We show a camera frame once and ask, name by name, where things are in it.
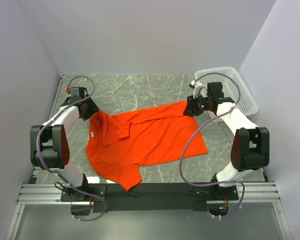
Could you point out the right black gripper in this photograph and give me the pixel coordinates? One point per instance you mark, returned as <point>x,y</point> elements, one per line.
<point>190,106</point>

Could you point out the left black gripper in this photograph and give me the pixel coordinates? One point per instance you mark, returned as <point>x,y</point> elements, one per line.
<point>89,112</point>

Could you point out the orange t shirt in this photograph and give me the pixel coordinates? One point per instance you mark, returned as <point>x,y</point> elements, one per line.
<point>119,144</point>

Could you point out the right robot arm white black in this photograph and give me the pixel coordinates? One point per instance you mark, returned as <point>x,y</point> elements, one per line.
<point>251,144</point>

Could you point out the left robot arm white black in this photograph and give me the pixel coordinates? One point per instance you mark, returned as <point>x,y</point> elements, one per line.
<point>49,149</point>

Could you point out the white plastic mesh basket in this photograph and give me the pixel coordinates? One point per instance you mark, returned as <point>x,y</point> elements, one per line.
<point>247,104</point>

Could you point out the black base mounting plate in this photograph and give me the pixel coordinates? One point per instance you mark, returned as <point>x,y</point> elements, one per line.
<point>161,196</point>

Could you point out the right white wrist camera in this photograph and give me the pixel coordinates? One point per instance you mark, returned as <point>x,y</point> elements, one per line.
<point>197,88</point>

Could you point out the aluminium rail frame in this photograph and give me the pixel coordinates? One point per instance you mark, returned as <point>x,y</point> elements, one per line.
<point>49,194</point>

